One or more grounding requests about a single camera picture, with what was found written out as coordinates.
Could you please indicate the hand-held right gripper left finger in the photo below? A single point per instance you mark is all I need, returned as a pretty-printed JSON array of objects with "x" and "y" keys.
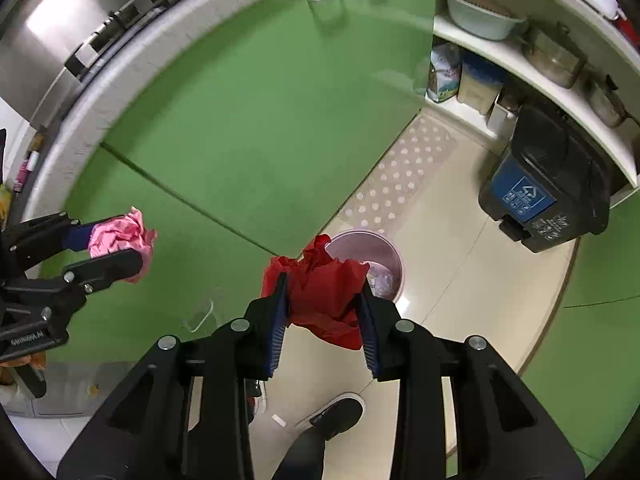
[{"x": 278, "y": 332}]

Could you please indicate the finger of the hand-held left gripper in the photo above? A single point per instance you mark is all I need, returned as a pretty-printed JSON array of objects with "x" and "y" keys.
[
  {"x": 115, "y": 265},
  {"x": 77, "y": 237}
]

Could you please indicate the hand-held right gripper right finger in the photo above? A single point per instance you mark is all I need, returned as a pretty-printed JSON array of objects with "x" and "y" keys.
[{"x": 369, "y": 335}]

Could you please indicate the pink paper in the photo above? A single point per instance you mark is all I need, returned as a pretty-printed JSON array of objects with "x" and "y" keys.
[{"x": 120, "y": 235}]

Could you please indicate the red paper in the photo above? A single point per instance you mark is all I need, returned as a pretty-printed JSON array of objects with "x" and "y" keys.
[{"x": 320, "y": 290}]

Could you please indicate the pink trash bin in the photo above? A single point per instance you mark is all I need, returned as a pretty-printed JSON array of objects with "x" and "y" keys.
[{"x": 387, "y": 270}]

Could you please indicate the black lidded trash bin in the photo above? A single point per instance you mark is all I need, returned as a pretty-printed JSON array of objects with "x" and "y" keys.
[{"x": 550, "y": 160}]

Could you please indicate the person's black shoe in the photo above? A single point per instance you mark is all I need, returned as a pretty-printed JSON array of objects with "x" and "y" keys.
[{"x": 335, "y": 415}]

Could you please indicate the white paper scrap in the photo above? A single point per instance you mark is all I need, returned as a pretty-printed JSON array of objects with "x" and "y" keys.
[{"x": 278, "y": 420}]

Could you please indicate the dotted floor mat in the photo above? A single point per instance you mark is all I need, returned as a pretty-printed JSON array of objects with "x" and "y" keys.
[{"x": 400, "y": 175}]

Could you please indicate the green cabinet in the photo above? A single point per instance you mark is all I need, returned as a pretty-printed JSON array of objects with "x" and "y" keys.
[{"x": 250, "y": 110}]

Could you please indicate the white box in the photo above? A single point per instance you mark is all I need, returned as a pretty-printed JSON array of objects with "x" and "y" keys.
[{"x": 500, "y": 117}]

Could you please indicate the printed bag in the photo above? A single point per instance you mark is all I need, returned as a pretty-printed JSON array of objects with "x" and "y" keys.
[{"x": 442, "y": 77}]

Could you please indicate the beige container with blue lid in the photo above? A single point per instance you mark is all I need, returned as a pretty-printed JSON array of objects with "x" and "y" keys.
[{"x": 477, "y": 90}]

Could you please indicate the white shelf unit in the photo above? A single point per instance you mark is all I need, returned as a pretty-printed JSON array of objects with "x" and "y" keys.
[{"x": 500, "y": 52}]

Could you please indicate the white basin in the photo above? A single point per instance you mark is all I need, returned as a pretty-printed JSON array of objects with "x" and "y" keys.
[{"x": 480, "y": 17}]

